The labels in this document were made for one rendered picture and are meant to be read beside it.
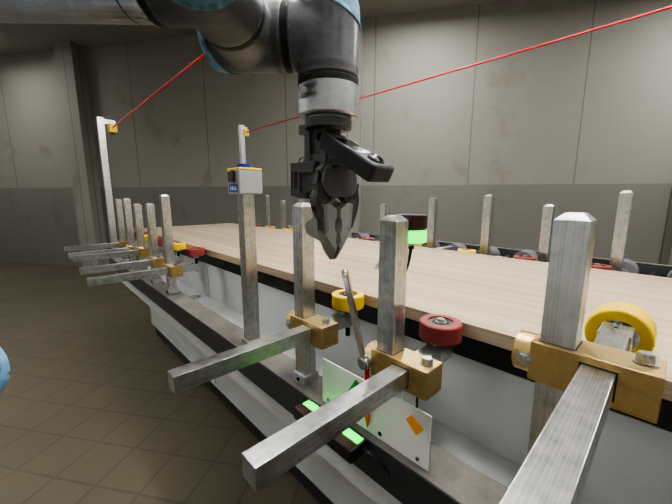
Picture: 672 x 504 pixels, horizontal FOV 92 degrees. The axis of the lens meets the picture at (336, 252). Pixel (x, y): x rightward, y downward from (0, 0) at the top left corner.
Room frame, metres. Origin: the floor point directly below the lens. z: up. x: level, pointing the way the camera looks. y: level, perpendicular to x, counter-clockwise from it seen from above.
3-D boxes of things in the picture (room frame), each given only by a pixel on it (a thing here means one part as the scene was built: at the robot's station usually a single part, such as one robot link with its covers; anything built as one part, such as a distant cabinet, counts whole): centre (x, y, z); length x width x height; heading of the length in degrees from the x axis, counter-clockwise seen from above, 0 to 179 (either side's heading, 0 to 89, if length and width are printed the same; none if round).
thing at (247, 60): (0.51, 0.13, 1.37); 0.12 x 0.12 x 0.09; 87
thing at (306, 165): (0.52, 0.02, 1.20); 0.09 x 0.08 x 0.12; 43
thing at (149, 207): (1.63, 0.94, 0.87); 0.03 x 0.03 x 0.48; 44
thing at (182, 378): (0.63, 0.11, 0.84); 0.43 x 0.03 x 0.04; 134
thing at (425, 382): (0.53, -0.12, 0.84); 0.13 x 0.06 x 0.05; 44
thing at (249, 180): (0.92, 0.25, 1.18); 0.07 x 0.07 x 0.08; 44
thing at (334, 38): (0.51, 0.01, 1.36); 0.10 x 0.09 x 0.12; 87
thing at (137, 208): (1.81, 1.11, 0.87); 0.03 x 0.03 x 0.48; 44
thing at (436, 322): (0.59, -0.20, 0.85); 0.08 x 0.08 x 0.11
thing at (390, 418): (0.55, -0.06, 0.75); 0.26 x 0.01 x 0.10; 44
